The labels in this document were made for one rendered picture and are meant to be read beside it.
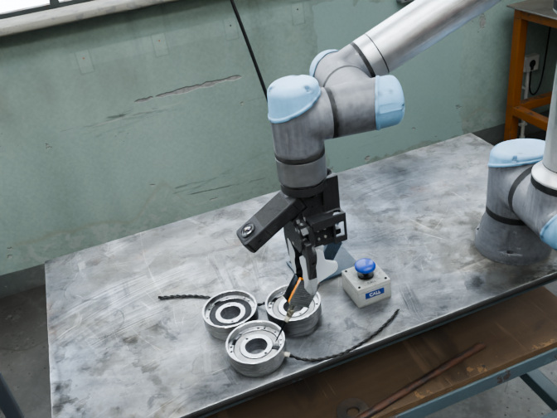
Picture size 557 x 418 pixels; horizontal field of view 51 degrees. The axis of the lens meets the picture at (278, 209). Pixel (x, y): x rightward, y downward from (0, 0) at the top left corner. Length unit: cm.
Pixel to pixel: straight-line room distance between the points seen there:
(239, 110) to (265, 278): 153
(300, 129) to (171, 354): 52
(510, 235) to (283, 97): 61
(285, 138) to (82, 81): 176
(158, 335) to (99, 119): 153
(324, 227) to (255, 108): 183
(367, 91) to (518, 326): 82
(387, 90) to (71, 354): 76
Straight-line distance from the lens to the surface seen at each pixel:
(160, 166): 269
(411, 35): 97
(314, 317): 110
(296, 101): 81
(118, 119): 258
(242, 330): 109
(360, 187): 152
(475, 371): 139
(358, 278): 115
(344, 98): 84
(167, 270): 133
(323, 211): 92
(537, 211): 110
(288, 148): 83
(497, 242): 125
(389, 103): 85
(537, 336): 149
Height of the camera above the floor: 157
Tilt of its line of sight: 32 degrees down
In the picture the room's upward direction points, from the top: 9 degrees counter-clockwise
